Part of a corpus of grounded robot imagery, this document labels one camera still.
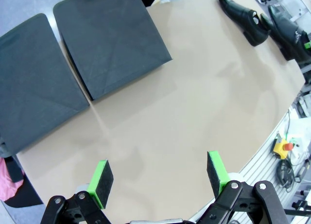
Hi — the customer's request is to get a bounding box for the pink cloth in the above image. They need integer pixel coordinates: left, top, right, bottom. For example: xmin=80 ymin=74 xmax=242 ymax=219
xmin=0 ymin=157 xmax=25 ymax=201

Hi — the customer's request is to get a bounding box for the black felt shoe stand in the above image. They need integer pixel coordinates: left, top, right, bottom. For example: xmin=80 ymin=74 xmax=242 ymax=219
xmin=52 ymin=0 xmax=173 ymax=101
xmin=0 ymin=13 xmax=90 ymax=159

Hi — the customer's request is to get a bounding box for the black cable bundle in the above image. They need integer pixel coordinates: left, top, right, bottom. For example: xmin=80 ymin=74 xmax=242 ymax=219
xmin=276 ymin=158 xmax=304 ymax=193

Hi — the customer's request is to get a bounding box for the yellow emergency stop button box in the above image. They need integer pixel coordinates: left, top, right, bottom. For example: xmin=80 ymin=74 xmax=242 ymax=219
xmin=273 ymin=134 xmax=294 ymax=159

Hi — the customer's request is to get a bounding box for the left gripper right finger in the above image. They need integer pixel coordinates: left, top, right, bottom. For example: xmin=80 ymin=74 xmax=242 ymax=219
xmin=199 ymin=150 xmax=290 ymax=224

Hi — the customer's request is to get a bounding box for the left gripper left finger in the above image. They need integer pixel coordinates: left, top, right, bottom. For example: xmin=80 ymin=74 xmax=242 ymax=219
xmin=41 ymin=159 xmax=114 ymax=224

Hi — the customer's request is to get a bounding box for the aluminium slotted table frame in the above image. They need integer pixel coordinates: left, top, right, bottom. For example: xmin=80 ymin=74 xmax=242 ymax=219
xmin=188 ymin=104 xmax=304 ymax=221

